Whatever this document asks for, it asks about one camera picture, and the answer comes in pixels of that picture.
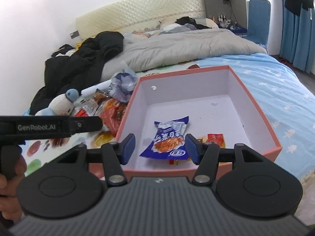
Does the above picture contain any group of small bottles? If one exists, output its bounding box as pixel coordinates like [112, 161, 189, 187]
[212, 14, 247, 35]

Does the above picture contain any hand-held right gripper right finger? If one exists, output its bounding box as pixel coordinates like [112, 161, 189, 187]
[185, 133, 271, 185]

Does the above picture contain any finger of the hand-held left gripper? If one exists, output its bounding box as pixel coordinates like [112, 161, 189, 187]
[71, 116, 103, 136]

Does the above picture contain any blue snack packet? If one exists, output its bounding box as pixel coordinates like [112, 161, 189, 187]
[139, 115, 190, 161]

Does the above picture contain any blue chair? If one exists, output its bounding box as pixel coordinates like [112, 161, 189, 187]
[246, 0, 271, 49]

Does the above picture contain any grey blanket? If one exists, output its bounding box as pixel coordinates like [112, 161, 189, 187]
[102, 27, 268, 80]

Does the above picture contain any fruit print cloth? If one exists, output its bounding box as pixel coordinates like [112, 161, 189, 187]
[20, 64, 203, 178]

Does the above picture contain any black jacket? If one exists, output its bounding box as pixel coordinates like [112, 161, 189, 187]
[29, 31, 124, 115]

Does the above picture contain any black white garment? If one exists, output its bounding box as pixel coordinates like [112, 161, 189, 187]
[51, 44, 77, 58]

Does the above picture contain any white tube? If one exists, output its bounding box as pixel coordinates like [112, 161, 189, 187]
[81, 80, 112, 96]

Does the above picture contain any heap of clothes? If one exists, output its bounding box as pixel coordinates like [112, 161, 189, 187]
[157, 16, 219, 33]

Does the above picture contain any white blue plush penguin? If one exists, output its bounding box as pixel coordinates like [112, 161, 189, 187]
[34, 88, 80, 117]

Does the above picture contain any black cable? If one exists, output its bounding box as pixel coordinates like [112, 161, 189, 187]
[227, 0, 237, 23]

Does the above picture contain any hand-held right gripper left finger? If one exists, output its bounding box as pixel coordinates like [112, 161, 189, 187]
[50, 133, 136, 185]

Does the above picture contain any red orange snack packet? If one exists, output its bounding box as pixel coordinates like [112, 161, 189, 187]
[169, 133, 226, 166]

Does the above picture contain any cream quilted headboard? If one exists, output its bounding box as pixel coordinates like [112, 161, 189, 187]
[75, 0, 206, 41]

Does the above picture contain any pile of snack packets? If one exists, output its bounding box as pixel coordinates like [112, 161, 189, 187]
[72, 90, 130, 138]

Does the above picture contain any person's left hand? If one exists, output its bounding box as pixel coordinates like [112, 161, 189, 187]
[0, 155, 26, 221]

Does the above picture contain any crumpled blue white plastic bag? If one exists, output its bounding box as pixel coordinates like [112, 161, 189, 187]
[108, 61, 138, 103]

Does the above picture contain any pink cardboard box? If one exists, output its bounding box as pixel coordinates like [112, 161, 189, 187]
[89, 65, 282, 180]

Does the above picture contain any floral pillow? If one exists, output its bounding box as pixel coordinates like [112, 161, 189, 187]
[132, 17, 178, 38]

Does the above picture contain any blue curtain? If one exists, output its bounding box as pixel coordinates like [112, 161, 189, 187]
[279, 0, 315, 75]

